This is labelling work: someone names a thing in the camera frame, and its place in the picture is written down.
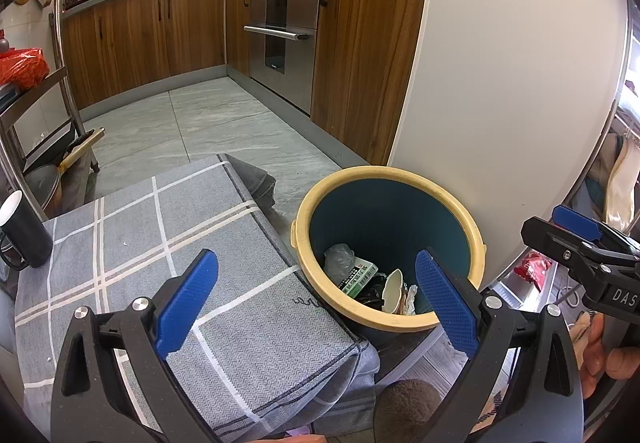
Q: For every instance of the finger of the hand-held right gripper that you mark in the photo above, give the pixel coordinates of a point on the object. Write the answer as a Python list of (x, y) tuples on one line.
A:
[(555, 240), (575, 220)]

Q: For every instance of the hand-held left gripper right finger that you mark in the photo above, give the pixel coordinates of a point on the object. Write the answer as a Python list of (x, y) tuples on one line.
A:
[(445, 303)]

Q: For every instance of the beige hanging cloth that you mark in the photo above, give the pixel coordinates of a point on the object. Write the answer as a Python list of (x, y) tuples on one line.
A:
[(617, 183)]

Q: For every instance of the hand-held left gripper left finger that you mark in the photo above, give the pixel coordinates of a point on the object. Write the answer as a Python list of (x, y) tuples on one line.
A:
[(187, 303)]

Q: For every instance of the red snack packet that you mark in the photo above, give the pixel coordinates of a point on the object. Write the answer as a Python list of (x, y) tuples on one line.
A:
[(532, 270)]

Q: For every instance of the green cardboard box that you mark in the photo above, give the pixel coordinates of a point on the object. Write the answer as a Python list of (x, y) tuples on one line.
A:
[(357, 278)]

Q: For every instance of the wooden kitchen cabinets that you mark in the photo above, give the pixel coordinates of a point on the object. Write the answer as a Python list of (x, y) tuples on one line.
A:
[(365, 48)]

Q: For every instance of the red plastic bag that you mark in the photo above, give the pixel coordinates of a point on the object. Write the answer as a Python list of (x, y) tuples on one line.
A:
[(25, 68)]

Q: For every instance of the person's right hand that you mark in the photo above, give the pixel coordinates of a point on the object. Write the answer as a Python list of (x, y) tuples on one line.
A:
[(590, 363)]

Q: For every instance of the grey checked cloth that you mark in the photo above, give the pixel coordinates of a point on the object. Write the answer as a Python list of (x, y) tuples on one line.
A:
[(250, 323)]

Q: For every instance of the stainless steel shelf rack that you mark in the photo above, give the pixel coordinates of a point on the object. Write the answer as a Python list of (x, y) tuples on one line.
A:
[(65, 73)]

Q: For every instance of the black mug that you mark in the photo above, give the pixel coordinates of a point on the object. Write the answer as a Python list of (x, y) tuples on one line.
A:
[(27, 233)]

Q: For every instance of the stainless steel oven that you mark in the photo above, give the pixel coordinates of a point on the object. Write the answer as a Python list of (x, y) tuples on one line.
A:
[(295, 73)]

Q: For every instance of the brown fuzzy object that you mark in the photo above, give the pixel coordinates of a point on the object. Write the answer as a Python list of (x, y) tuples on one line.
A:
[(405, 403)]

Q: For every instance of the black plastic bag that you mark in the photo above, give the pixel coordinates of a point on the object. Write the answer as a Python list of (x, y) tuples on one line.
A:
[(372, 290)]

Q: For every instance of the teal bin with yellow rim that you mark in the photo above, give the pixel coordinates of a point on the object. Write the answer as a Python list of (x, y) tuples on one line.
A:
[(390, 218)]

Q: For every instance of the clear plastic bag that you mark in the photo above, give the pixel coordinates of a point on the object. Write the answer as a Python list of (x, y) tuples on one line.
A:
[(340, 260)]

